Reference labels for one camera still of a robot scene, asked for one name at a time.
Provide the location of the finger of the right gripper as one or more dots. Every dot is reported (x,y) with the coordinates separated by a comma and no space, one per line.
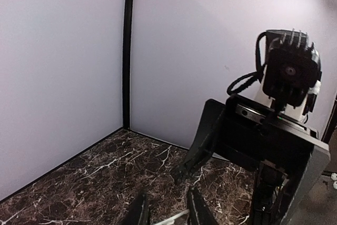
(206,142)

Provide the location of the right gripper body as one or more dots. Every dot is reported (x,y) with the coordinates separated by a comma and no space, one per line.
(286,156)

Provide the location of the white battery cover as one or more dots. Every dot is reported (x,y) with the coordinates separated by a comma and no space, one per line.
(177,219)

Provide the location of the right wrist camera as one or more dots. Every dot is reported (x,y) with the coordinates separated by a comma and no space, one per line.
(288,69)

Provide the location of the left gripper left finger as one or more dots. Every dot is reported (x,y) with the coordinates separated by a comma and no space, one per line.
(139,212)

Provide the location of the left black frame post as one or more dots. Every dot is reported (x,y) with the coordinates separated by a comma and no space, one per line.
(126,64)

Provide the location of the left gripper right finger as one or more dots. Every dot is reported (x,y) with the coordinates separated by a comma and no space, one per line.
(199,212)

